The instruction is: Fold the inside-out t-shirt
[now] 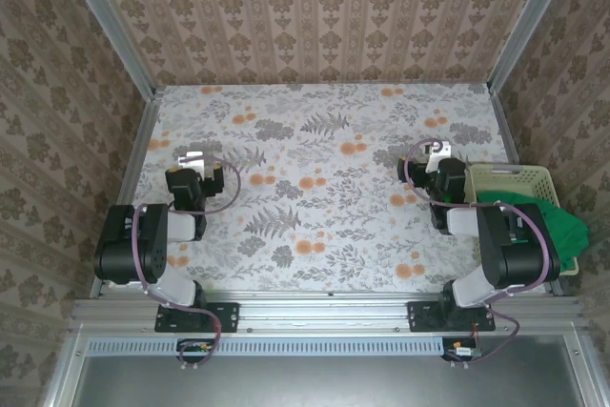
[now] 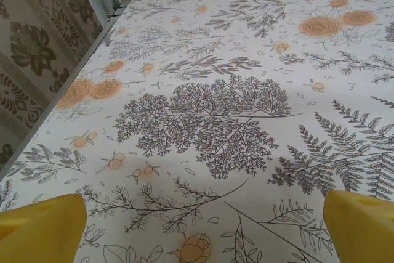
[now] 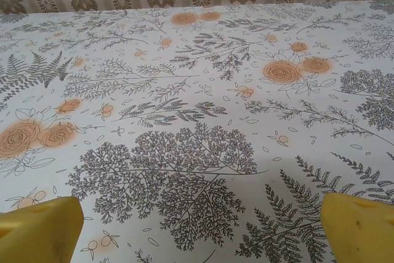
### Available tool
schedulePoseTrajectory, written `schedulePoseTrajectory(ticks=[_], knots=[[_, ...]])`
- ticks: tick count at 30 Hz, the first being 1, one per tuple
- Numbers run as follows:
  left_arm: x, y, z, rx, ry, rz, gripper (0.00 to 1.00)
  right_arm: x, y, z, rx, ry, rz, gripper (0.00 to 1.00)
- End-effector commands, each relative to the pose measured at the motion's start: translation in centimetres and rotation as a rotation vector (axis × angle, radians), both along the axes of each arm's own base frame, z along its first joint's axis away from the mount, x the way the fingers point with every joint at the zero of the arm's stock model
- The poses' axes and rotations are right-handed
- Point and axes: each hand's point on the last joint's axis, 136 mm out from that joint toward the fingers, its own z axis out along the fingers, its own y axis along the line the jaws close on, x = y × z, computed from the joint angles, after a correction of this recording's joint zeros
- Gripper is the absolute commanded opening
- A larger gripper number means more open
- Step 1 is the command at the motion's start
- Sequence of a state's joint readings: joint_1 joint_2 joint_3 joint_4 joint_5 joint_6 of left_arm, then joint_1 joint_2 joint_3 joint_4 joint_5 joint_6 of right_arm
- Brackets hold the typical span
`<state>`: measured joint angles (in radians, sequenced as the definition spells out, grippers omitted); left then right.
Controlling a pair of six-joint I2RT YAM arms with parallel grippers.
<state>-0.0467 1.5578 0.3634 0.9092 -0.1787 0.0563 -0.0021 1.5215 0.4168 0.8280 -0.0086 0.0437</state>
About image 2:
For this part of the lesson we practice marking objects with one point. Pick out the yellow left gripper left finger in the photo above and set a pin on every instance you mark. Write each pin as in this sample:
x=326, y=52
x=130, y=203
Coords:
x=40, y=232

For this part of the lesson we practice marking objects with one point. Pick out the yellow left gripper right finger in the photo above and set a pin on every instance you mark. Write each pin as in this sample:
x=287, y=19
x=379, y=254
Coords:
x=360, y=232

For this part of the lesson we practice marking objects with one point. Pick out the floral patterned tablecloth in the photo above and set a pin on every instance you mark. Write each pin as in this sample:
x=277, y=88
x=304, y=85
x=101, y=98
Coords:
x=215, y=59

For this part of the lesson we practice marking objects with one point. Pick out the aluminium table side rail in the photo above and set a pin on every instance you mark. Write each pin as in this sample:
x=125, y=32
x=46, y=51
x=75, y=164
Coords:
x=45, y=115

